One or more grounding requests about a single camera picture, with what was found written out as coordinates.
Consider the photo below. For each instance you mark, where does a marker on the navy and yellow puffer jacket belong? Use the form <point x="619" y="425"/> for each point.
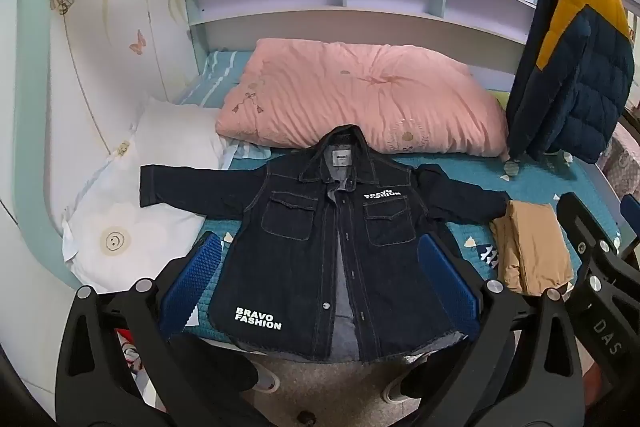
<point x="585" y="97"/>

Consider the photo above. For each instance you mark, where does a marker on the pink quilt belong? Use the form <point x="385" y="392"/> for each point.
<point x="360" y="97"/>

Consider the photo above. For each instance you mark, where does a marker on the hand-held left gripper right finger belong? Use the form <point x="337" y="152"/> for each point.
<point x="445" y="277"/>

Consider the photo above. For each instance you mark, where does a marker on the red printed cloth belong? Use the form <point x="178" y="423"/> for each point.
<point x="129" y="349"/>

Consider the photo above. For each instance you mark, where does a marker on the white pillow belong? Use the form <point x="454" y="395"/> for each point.
<point x="125" y="207"/>

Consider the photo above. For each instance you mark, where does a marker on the green pillow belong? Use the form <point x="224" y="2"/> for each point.
<point x="501" y="99"/>

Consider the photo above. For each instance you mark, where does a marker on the person's right leg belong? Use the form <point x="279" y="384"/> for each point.
<point x="440" y="372"/>

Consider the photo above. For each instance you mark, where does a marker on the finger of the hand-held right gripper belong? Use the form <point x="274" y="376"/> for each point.
<point x="585" y="232"/>
<point x="631" y="222"/>

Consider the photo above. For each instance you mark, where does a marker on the pink patterned cloth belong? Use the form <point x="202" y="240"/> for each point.
<point x="622" y="157"/>

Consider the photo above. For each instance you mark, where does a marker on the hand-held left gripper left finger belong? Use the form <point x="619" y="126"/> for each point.
<point x="200" y="277"/>

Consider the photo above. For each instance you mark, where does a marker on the person's left leg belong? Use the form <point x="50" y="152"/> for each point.
<point x="220" y="372"/>

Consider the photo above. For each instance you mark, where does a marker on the dark navy jeans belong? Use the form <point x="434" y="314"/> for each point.
<point x="300" y="257"/>

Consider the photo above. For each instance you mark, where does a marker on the teal quilted bed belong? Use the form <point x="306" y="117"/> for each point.
<point x="540" y="172"/>

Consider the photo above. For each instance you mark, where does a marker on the teal bunk bed frame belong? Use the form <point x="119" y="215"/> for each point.
<point x="35" y="107"/>

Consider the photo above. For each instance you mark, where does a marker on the striped teal sheet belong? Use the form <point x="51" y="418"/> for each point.
<point x="215" y="72"/>

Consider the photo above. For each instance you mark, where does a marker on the folded tan garment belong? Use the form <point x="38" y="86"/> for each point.
<point x="530" y="252"/>

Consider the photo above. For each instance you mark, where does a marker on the white shoe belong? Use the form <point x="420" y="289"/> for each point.
<point x="267" y="377"/>
<point x="395" y="389"/>

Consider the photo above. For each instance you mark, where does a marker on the person's leg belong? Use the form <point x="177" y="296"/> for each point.
<point x="220" y="372"/>
<point x="440" y="372"/>

